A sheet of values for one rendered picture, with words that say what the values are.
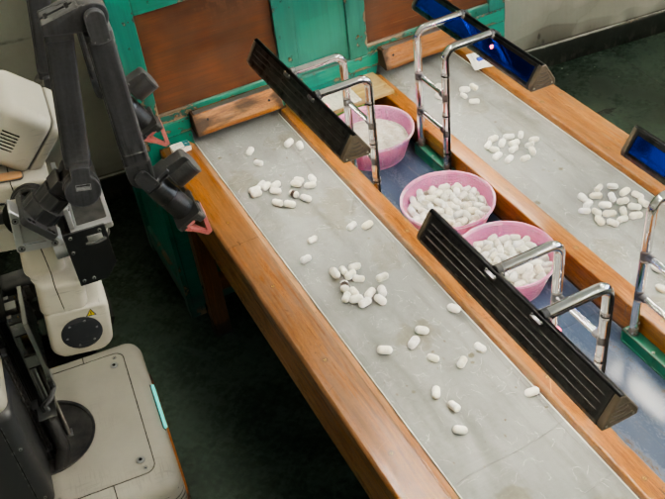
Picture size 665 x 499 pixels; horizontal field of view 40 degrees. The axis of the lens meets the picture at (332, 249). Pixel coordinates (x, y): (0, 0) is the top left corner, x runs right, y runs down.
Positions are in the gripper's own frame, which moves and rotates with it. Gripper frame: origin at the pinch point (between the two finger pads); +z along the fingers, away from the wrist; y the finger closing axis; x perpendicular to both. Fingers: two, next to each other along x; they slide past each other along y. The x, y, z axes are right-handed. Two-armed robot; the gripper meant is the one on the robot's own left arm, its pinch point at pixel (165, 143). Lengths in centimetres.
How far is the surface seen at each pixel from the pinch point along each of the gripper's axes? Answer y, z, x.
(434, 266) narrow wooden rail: -56, 46, -36
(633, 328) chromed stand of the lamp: -94, 63, -63
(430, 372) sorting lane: -86, 41, -20
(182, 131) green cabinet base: 36.5, 22.0, 0.8
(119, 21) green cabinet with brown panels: 35.2, -19.3, -9.4
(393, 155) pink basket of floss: 0, 55, -46
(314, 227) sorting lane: -22.4, 37.8, -16.0
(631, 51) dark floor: 121, 201, -171
